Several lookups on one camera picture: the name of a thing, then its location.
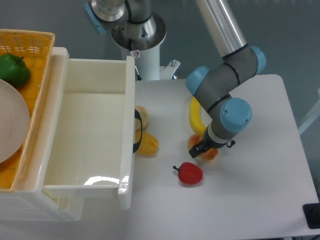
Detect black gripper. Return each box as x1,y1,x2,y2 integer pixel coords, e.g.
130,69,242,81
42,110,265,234
188,132,236,158

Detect golden square bread loaf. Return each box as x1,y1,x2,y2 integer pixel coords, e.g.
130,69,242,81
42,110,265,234
187,134,218,162

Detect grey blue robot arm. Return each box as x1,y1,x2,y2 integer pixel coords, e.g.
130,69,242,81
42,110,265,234
84,0,266,158

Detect yellow banana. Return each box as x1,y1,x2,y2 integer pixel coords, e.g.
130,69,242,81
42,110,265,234
189,97,207,137

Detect red bell pepper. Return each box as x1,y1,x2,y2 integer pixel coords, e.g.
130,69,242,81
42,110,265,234
172,162,203,185

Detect white plastic drawer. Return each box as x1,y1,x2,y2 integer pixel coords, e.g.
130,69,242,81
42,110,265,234
43,56,135,210

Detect black device at edge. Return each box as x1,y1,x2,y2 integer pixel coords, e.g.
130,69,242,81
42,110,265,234
302,203,320,229

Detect white plastic drawer cabinet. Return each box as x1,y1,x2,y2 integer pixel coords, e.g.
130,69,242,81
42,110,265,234
0,47,84,222

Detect pale pink plate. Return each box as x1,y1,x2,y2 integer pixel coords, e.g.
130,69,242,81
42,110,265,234
0,80,30,162

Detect orange woven basket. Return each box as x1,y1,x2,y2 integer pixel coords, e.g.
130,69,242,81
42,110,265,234
0,28,55,193

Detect green bell pepper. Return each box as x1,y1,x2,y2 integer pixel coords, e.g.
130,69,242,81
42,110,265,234
0,53,31,88

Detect black drawer handle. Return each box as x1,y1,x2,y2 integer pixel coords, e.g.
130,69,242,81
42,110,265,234
132,108,144,154

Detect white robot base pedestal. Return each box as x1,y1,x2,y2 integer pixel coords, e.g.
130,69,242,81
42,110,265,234
111,13,181,81

